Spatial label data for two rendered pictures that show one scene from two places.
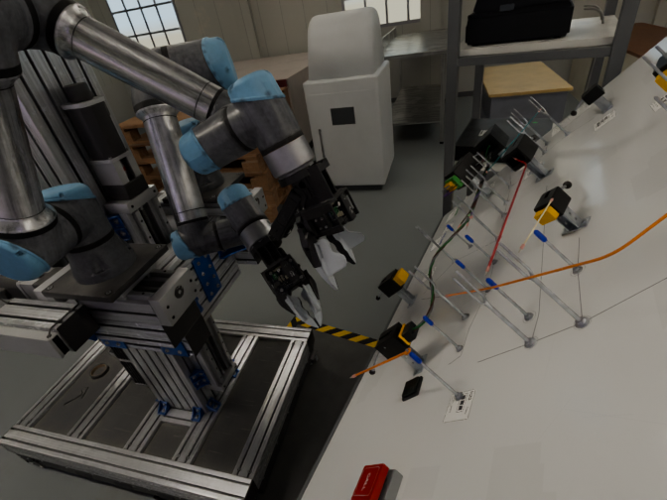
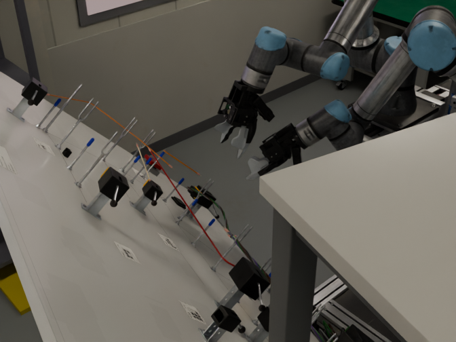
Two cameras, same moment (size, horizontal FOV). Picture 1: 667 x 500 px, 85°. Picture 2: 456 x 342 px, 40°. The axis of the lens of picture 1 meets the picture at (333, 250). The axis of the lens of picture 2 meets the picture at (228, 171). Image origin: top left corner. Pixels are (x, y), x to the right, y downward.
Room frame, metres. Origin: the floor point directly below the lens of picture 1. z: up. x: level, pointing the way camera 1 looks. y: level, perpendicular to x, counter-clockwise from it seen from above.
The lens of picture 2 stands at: (1.24, -1.33, 2.19)
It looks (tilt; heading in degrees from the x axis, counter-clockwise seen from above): 34 degrees down; 119
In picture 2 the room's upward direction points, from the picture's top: 1 degrees counter-clockwise
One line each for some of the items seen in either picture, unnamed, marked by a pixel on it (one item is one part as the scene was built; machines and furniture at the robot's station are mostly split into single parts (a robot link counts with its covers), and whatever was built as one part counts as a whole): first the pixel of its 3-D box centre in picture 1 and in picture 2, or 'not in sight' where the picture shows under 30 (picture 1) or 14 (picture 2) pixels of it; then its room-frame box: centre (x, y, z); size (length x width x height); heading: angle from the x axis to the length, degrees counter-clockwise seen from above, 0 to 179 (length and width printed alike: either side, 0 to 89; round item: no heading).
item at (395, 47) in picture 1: (417, 77); not in sight; (5.47, -1.58, 0.59); 2.17 x 0.82 x 1.17; 160
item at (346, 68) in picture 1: (351, 104); not in sight; (3.79, -0.43, 0.78); 0.79 x 0.69 x 1.56; 160
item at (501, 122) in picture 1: (503, 139); not in sight; (1.41, -0.76, 1.09); 0.35 x 0.33 x 0.07; 147
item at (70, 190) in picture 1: (70, 212); (398, 60); (0.83, 0.60, 1.33); 0.13 x 0.12 x 0.14; 169
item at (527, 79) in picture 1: (513, 111); not in sight; (3.97, -2.21, 0.37); 1.33 x 0.69 x 0.73; 161
